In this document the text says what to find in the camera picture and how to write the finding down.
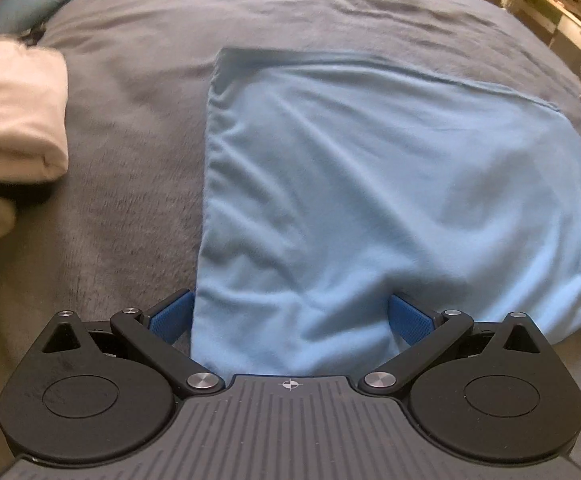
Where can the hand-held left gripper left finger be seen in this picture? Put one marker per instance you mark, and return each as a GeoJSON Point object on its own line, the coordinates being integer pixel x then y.
{"type": "Point", "coordinates": [173, 315]}

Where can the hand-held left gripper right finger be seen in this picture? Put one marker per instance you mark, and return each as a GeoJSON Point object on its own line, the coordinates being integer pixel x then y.
{"type": "Point", "coordinates": [410, 320]}

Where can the light blue t-shirt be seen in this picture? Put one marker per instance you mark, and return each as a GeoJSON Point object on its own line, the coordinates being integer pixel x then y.
{"type": "Point", "coordinates": [370, 200]}

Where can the grey blanket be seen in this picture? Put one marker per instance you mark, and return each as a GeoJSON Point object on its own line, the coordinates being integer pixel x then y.
{"type": "Point", "coordinates": [120, 135]}

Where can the cream folded garment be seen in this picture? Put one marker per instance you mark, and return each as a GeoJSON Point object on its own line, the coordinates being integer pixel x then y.
{"type": "Point", "coordinates": [10, 110]}

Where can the white wooden rack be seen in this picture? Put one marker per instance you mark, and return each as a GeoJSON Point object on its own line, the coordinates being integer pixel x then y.
{"type": "Point", "coordinates": [565, 20]}

